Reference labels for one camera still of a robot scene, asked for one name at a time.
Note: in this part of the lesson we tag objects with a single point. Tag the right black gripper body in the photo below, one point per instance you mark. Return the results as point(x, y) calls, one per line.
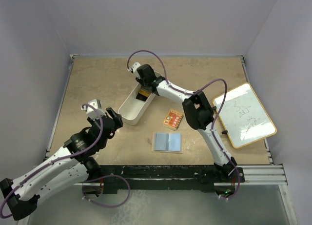
point(143, 82)

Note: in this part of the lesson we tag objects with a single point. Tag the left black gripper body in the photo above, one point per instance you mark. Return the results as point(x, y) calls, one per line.
point(117, 126)

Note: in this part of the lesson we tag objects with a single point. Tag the white oblong plastic tray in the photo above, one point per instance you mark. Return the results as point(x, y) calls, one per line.
point(132, 109)

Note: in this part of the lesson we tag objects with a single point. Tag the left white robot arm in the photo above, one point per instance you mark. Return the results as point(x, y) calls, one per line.
point(72, 163)

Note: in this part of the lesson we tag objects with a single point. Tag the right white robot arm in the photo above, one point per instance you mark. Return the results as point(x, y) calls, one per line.
point(197, 111)

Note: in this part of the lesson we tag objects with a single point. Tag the black card in tray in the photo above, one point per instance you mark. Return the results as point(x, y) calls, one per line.
point(142, 97)

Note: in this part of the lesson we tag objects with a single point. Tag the orange spiral notebook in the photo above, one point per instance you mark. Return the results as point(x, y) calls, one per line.
point(173, 119)

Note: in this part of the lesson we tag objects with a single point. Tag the yellow framed whiteboard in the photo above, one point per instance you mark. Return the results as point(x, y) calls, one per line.
point(243, 116)

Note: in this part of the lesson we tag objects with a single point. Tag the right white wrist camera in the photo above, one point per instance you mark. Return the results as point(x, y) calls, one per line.
point(133, 69)

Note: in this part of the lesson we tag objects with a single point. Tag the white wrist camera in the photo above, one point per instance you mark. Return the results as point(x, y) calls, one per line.
point(93, 109)
point(133, 69)

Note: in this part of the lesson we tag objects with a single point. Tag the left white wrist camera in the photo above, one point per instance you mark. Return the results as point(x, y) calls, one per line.
point(93, 109)

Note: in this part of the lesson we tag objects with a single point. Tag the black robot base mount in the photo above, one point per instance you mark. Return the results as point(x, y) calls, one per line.
point(204, 178)

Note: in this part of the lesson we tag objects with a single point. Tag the aluminium table frame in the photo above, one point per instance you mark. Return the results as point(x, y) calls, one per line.
point(259, 174)

